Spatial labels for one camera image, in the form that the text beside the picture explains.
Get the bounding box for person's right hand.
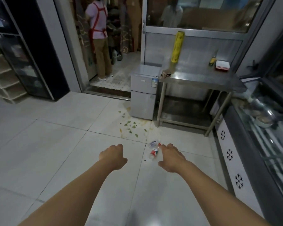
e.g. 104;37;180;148
158;143;187;174

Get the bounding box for person's left hand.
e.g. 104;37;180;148
99;144;128;172

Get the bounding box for person's left forearm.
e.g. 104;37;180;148
18;160;114;226

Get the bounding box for person's right forearm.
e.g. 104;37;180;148
175;161;264;226

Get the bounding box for clear plastic bottle red label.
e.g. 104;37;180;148
148;143;161;161

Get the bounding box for scattered green leaf scraps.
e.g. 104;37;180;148
118;111;148;138

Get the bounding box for small grey refrigerator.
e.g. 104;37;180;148
130;64;162;120

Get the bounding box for stainless steel work table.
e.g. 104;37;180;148
155;58;248;137

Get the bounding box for brown crumpled cloth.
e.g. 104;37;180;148
159;69;172;79

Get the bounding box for glass food display counter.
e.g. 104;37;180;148
212;75;283;226

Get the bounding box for stack of white red plates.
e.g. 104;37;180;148
215;60;230;72

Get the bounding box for small dark bottle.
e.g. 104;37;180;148
209;50;218;67

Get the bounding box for yellow roll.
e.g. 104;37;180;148
171;31;185;63

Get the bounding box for black glass display fridge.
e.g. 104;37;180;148
0;0;70;101

